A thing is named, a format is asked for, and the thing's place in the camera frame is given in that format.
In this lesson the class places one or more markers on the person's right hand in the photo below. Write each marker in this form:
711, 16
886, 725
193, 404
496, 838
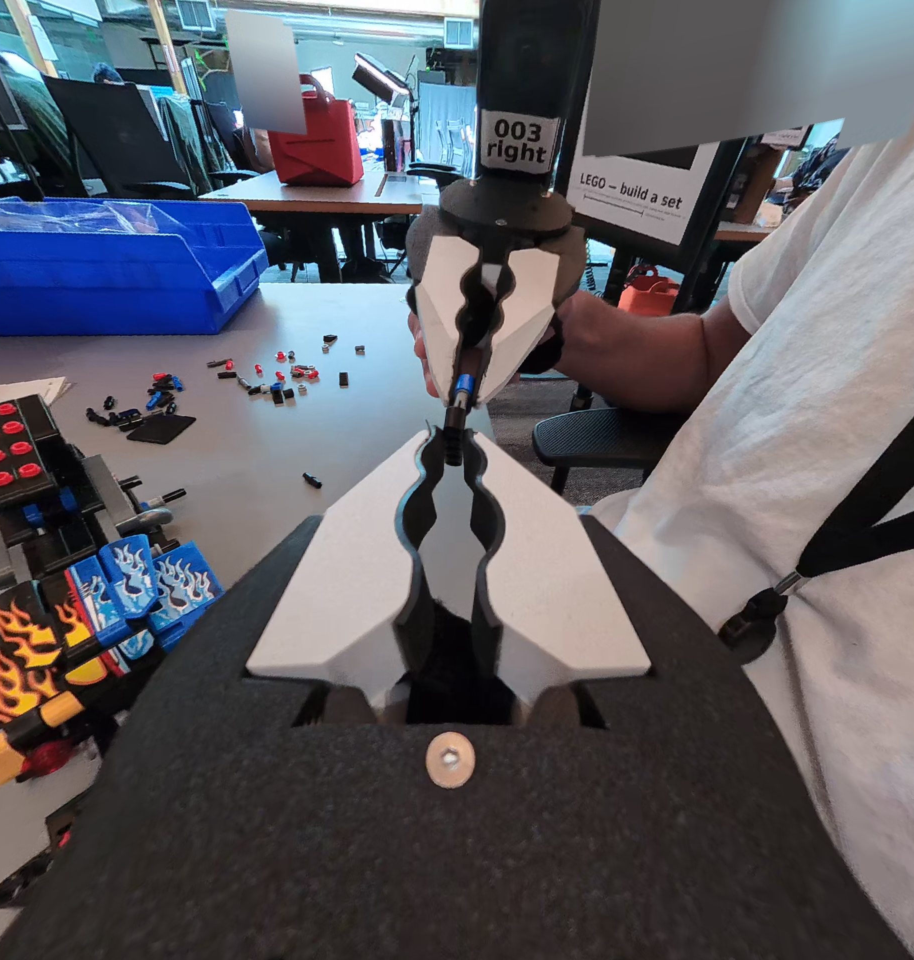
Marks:
425, 352

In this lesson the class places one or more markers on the black square lego plate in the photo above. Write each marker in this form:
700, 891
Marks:
161, 429

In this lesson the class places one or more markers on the white task sign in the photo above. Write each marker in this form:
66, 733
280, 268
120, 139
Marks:
629, 217

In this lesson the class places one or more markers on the person's white t-shirt torso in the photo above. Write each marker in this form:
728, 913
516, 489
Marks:
802, 375

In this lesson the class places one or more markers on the red felt bag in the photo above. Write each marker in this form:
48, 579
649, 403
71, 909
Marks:
314, 150

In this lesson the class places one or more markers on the wooden table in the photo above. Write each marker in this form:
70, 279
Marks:
314, 196

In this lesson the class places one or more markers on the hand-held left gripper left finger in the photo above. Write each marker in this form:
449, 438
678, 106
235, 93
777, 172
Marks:
337, 592

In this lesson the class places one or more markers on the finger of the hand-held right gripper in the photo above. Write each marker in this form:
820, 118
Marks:
530, 300
434, 300

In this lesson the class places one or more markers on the studio light panel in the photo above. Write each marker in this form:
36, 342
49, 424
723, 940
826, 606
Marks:
382, 75

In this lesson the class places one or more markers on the black office chair seat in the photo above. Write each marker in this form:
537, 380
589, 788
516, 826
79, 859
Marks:
599, 442

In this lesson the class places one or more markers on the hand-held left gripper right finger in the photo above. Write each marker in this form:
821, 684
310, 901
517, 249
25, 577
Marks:
554, 592

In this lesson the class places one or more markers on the lego truck model with flames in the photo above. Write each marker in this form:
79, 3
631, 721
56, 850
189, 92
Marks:
22, 465

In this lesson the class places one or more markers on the clear plastic bag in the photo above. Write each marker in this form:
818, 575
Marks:
67, 216

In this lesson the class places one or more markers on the blue plastic bin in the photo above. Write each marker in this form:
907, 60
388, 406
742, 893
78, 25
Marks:
89, 277

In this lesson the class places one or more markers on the black pin with blue connector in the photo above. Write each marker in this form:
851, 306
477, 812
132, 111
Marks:
462, 388

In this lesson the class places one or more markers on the pile of small lego pieces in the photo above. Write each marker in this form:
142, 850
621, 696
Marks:
278, 396

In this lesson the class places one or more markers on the person's right forearm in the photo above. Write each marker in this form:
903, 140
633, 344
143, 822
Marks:
652, 352

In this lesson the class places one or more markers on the white instruction booklet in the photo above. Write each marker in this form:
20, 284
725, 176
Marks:
22, 391

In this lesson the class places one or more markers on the orange bag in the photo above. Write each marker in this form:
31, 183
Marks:
648, 296

